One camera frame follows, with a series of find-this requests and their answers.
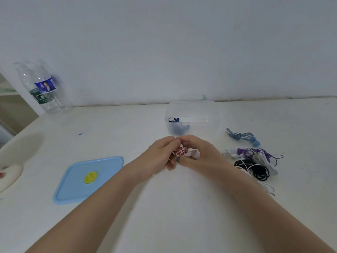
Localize clear plastic water bottle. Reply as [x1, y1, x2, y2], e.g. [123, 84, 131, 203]
[13, 60, 75, 115]

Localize black earphones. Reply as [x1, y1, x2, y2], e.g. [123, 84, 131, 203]
[234, 158, 270, 181]

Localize white earphones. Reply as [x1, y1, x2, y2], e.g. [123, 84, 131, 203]
[222, 148, 279, 177]

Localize purple earphones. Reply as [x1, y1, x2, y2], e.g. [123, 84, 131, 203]
[237, 148, 284, 167]

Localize light blue container lid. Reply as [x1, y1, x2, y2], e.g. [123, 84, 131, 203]
[53, 156, 125, 206]

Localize clear plastic container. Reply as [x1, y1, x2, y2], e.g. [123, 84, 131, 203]
[165, 100, 222, 136]

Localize pink earphones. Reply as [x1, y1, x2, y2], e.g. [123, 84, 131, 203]
[171, 145, 200, 160]

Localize person's left hand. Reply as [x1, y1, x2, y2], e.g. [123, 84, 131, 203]
[130, 136, 183, 182]

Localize white desk fan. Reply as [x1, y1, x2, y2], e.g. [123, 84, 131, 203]
[0, 134, 45, 194]

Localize teal earphones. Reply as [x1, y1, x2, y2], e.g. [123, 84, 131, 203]
[225, 128, 261, 147]

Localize person's right forearm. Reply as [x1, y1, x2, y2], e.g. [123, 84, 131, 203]
[211, 162, 337, 253]

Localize wooden shelf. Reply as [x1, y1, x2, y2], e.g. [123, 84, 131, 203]
[0, 73, 40, 149]

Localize person's left forearm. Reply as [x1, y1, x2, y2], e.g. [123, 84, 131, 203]
[26, 164, 144, 253]

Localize thin white cable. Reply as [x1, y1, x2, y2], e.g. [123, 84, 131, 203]
[257, 181, 276, 196]

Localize dark blue earphones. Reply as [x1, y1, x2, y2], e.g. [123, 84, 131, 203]
[168, 117, 191, 135]

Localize person's right hand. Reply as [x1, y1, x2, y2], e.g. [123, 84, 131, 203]
[176, 134, 233, 180]

